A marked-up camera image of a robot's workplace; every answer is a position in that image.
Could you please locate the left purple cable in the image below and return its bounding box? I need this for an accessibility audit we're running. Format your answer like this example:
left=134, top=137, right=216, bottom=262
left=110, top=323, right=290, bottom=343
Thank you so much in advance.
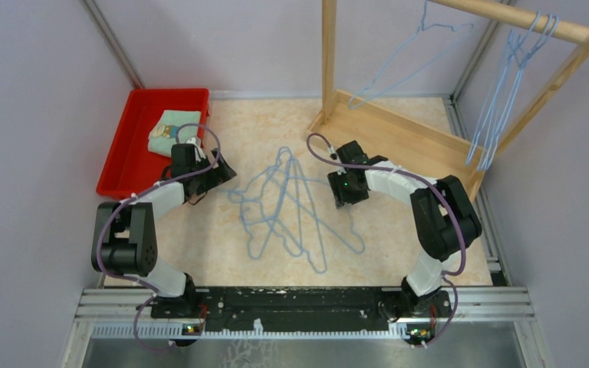
left=94, top=123, right=222, bottom=353

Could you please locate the wooden hanger rack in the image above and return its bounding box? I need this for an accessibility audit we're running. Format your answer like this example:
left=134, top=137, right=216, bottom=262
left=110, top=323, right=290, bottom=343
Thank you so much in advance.
left=308, top=1, right=589, bottom=199

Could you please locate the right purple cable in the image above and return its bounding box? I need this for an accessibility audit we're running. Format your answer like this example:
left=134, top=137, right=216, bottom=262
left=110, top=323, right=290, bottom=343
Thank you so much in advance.
left=306, top=133, right=469, bottom=348

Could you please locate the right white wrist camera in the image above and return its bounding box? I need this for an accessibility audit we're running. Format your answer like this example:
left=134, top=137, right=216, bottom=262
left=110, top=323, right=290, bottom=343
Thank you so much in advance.
left=329, top=146, right=349, bottom=169

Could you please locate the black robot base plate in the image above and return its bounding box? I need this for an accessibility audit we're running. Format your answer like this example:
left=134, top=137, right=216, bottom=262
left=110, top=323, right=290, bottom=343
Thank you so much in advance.
left=150, top=287, right=452, bottom=333

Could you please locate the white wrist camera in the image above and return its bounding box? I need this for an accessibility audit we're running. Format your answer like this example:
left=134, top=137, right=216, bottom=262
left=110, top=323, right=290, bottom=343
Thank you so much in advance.
left=186, top=136, right=206, bottom=162
left=329, top=146, right=349, bottom=169

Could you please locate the folded light green cloth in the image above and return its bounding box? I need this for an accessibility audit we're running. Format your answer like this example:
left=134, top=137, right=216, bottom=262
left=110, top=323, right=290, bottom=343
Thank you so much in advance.
left=147, top=110, right=201, bottom=157

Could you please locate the aluminium frame rail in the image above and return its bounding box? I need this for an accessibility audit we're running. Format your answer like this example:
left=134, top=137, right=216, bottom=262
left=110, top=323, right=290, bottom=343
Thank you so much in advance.
left=75, top=287, right=535, bottom=343

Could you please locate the red plastic bin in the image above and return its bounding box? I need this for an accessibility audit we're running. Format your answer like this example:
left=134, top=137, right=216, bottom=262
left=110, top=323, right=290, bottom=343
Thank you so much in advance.
left=95, top=88, right=209, bottom=199

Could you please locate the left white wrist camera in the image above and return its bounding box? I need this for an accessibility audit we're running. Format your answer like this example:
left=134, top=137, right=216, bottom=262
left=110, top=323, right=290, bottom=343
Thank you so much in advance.
left=186, top=136, right=206, bottom=162

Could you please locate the purple cable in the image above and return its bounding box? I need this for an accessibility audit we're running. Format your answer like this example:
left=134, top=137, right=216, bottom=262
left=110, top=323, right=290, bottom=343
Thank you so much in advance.
left=94, top=123, right=222, bottom=353
left=306, top=133, right=469, bottom=348

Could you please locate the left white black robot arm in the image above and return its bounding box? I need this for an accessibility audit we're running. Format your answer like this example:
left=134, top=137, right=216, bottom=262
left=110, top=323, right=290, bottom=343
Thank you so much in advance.
left=90, top=143, right=237, bottom=317

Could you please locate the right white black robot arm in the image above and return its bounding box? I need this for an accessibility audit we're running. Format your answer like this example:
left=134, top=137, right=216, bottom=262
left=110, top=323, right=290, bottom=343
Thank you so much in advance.
left=327, top=141, right=482, bottom=316

